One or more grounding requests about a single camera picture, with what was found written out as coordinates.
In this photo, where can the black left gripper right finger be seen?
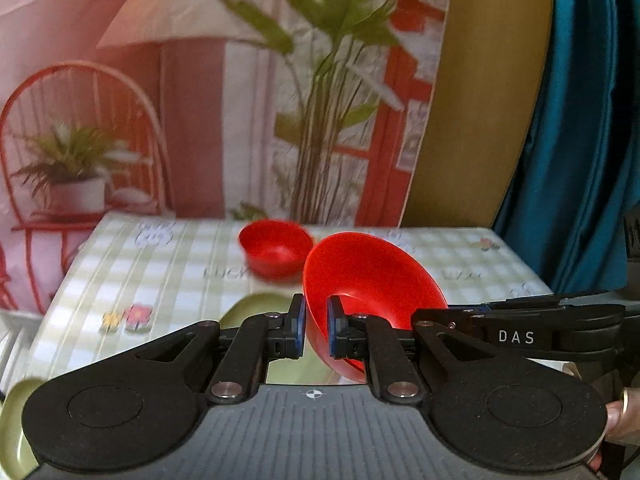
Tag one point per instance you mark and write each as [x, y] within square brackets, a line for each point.
[371, 340]

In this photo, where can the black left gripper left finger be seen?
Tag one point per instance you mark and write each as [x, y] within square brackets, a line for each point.
[245, 352]

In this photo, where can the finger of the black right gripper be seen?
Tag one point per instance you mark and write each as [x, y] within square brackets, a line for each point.
[462, 319]

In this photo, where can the red plastic bowl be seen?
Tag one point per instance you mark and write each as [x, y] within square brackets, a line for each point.
[370, 276]
[275, 249]

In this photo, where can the person's right hand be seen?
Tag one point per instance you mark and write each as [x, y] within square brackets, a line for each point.
[622, 428]

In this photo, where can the teal curtain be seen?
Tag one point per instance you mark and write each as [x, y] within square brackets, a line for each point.
[578, 173]

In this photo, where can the green checkered bunny tablecloth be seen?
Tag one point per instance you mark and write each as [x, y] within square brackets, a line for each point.
[139, 278]

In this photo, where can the printed room scene backdrop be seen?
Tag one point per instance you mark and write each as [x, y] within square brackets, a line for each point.
[305, 110]

